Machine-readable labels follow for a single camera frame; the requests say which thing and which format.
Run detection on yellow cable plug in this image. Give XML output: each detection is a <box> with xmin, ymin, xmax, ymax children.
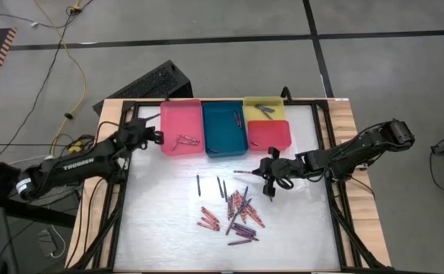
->
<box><xmin>67</xmin><ymin>2</ymin><xmax>85</xmax><ymax>17</ymax></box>

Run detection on yellow cable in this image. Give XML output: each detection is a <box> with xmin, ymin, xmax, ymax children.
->
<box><xmin>33</xmin><ymin>0</ymin><xmax>88</xmax><ymax>153</ymax></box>

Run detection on small red plastic bin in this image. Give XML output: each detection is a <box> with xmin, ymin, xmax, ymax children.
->
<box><xmin>246</xmin><ymin>119</ymin><xmax>293</xmax><ymax>152</ymax></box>

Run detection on large pink plastic bin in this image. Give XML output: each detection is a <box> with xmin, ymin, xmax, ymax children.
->
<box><xmin>160</xmin><ymin>98</ymin><xmax>206</xmax><ymax>158</ymax></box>

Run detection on small yellow plastic bin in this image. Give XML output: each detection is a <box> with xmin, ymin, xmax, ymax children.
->
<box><xmin>243</xmin><ymin>96</ymin><xmax>286</xmax><ymax>123</ymax></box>

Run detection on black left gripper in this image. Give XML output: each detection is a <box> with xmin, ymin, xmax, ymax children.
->
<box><xmin>122</xmin><ymin>112</ymin><xmax>165</xmax><ymax>150</ymax></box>

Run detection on black floor cable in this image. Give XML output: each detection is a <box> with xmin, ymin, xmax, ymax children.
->
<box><xmin>0</xmin><ymin>0</ymin><xmax>94</xmax><ymax>161</ymax></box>

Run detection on black bar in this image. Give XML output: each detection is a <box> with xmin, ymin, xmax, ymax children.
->
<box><xmin>4</xmin><ymin>197</ymin><xmax>78</xmax><ymax>228</ymax></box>

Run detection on yellow connector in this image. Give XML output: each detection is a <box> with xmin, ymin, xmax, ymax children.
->
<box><xmin>68</xmin><ymin>139</ymin><xmax>85</xmax><ymax>155</ymax></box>

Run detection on black perforated case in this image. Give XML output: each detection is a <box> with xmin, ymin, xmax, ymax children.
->
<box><xmin>92</xmin><ymin>59</ymin><xmax>194</xmax><ymax>116</ymax></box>

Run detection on blue plastic bin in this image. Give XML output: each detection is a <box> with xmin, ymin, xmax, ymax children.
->
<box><xmin>201</xmin><ymin>100</ymin><xmax>249</xmax><ymax>158</ymax></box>

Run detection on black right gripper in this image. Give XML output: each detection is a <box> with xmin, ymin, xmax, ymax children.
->
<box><xmin>251</xmin><ymin>146</ymin><xmax>301</xmax><ymax>202</ymax></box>

